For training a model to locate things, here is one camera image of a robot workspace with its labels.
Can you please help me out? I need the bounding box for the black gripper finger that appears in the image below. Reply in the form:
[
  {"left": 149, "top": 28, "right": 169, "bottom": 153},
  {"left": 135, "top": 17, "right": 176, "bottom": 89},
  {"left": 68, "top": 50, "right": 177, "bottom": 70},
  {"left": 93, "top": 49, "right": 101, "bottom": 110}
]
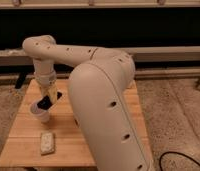
[
  {"left": 37, "top": 96, "right": 52, "bottom": 110},
  {"left": 57, "top": 92, "right": 62, "bottom": 100}
]

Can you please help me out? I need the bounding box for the black table leg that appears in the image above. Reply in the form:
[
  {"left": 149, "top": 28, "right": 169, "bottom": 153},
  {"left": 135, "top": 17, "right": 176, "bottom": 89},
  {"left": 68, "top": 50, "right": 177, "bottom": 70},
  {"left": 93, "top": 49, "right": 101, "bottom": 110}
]
[{"left": 15, "top": 71, "right": 28, "bottom": 89}]

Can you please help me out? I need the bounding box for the white rectangular eraser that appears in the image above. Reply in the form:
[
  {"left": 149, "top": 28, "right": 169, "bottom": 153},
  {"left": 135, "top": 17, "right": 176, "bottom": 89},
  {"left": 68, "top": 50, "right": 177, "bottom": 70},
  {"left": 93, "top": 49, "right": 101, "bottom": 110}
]
[{"left": 40, "top": 132, "right": 55, "bottom": 155}]

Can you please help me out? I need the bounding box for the white ceramic cup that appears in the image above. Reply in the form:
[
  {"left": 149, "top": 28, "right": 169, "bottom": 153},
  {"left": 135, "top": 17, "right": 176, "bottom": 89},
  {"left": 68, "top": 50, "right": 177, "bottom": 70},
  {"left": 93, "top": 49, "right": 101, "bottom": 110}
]
[{"left": 30, "top": 102, "right": 50, "bottom": 123}]

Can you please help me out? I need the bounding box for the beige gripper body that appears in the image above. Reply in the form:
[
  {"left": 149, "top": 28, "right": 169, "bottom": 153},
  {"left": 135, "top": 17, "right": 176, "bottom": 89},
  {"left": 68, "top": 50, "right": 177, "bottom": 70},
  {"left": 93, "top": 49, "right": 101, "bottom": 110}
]
[{"left": 40, "top": 75, "right": 57, "bottom": 103}]

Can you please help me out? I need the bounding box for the black cable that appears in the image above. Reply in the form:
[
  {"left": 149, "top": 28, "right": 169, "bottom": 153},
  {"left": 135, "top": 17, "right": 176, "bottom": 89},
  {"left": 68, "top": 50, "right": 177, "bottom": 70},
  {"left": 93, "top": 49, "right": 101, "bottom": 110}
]
[{"left": 158, "top": 151, "right": 200, "bottom": 171}]

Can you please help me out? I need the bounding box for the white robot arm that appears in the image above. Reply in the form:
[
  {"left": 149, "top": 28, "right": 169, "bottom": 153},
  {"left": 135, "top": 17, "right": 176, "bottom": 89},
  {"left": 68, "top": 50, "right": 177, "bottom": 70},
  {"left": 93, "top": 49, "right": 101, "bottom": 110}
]
[{"left": 22, "top": 35, "right": 154, "bottom": 171}]

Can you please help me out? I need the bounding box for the wooden board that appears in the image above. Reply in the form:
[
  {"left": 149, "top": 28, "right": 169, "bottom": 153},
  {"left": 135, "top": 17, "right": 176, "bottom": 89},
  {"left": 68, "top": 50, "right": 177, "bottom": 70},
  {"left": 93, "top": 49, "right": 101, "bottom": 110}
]
[{"left": 0, "top": 78, "right": 150, "bottom": 168}]

